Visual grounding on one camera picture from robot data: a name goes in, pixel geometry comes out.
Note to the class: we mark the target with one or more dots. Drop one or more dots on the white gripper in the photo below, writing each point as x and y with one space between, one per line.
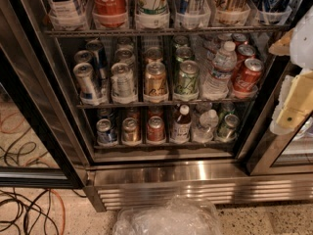
303 43

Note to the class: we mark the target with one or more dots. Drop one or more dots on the red coke can middle front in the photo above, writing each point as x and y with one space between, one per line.
247 76

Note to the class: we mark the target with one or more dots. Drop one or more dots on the red coke can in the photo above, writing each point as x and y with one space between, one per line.
244 51
247 76

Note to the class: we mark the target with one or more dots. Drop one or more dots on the clear water bottle middle shelf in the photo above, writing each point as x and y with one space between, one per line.
220 70

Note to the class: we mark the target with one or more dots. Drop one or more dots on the clear water bottle shelf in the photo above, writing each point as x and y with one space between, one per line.
220 70
203 126

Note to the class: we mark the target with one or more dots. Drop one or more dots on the green can bottom shelf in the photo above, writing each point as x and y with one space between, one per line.
227 128

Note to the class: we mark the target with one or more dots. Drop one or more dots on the green can shelf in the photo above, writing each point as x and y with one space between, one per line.
227 128
186 81

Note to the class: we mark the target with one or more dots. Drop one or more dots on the clear water bottle bottom shelf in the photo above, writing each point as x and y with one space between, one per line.
203 126

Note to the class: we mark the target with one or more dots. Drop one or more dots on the gold striped can top shelf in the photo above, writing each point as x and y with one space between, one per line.
231 12

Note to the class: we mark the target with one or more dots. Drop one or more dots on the green can middle shelf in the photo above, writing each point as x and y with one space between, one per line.
186 81

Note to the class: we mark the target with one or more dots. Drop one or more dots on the gold can middle shelf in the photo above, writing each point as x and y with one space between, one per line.
155 85

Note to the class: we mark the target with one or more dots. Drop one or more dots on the red can bottom shelf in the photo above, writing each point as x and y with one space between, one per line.
155 129

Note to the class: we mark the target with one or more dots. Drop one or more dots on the stainless steel display fridge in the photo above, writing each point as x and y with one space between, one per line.
37 64

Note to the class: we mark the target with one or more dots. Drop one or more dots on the white green arizona can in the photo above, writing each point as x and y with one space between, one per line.
150 12

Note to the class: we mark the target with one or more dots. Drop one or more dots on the silver white can middle shelf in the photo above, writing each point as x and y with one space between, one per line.
123 85

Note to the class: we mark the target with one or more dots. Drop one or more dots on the gold can bottom shelf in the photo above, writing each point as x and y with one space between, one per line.
131 130

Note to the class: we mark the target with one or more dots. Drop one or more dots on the blue silver can rear left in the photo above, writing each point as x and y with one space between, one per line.
97 48

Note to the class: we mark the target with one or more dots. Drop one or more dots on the blue can bottom shelf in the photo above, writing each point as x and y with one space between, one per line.
106 133

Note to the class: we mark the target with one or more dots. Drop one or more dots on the red coca-cola can top shelf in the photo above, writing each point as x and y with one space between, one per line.
110 12

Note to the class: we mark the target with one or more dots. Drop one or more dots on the silver blue can front left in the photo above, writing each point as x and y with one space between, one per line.
90 92

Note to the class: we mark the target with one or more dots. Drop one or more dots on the white tea bottle top shelf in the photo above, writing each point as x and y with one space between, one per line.
68 14

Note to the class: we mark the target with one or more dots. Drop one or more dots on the brown juice bottle white cap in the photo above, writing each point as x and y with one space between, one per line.
181 125

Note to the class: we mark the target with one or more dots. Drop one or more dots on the clear plastic bag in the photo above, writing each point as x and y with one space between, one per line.
178 216

